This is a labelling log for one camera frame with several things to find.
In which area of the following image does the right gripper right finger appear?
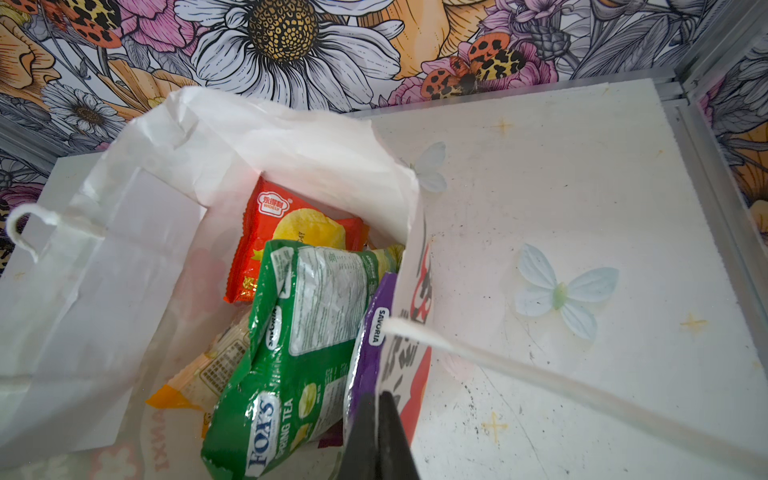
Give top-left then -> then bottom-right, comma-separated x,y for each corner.
376,391 -> 420,480

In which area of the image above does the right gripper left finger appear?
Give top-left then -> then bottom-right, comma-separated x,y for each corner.
337,394 -> 378,480

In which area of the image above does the purple Fox's candy bag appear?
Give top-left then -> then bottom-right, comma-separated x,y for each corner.
319,273 -> 397,449

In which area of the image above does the green yellow candy bag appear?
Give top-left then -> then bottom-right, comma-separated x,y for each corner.
201,240 -> 404,479

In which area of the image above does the small tan snack packet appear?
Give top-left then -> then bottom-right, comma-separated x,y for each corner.
146,308 -> 250,438

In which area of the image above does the red yellow snack packet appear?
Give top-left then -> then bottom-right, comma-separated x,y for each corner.
224,178 -> 369,303

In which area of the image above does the white paper bag red flower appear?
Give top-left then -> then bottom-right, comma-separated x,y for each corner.
0,85 -> 768,480

